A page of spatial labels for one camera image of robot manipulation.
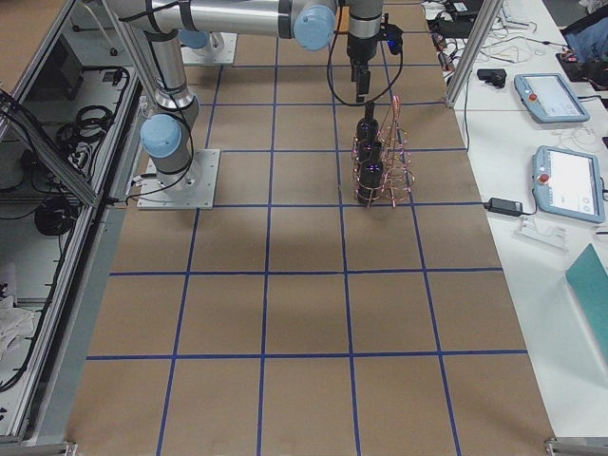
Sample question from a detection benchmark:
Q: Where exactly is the dark wine bottle front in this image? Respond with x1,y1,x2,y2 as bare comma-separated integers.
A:
357,160,384,205

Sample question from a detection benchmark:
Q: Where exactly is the aluminium frame post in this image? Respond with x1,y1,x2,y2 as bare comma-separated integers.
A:
445,0,504,107

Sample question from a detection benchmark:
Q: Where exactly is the copper wire bottle basket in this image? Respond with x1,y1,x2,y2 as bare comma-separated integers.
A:
351,95,415,207

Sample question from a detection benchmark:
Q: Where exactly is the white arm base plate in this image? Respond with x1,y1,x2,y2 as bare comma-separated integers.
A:
137,149,220,210
179,30,238,67

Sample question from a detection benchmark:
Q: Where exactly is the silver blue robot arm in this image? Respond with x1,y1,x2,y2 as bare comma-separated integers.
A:
179,29,224,54
104,1,403,110

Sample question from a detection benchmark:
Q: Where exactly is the dark wine bottle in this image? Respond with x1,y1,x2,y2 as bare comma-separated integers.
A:
356,102,379,146
357,160,384,205
356,141,383,166

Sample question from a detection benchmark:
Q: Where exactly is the small black webcam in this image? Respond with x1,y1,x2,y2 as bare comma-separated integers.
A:
477,68,506,88

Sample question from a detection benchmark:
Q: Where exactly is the teach pendant far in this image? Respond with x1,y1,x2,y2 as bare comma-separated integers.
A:
514,73,590,124

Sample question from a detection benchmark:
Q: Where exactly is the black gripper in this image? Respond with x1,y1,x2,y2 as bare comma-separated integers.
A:
347,13,403,103

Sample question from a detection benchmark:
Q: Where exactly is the teal notebook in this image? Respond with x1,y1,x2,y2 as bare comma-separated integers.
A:
565,244,607,365

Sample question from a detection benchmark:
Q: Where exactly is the white cloth rag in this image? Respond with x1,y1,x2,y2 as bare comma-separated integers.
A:
0,263,35,367

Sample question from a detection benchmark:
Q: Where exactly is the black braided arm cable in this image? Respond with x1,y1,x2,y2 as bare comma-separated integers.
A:
326,4,405,106

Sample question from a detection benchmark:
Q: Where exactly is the teach pendant near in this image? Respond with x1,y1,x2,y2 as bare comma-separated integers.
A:
532,145,605,223

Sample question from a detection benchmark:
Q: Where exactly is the black power adapter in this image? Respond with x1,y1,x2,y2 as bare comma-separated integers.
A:
484,198,523,217

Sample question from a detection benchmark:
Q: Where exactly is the teach pendant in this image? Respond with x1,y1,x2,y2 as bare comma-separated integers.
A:
532,145,605,223
514,73,590,124

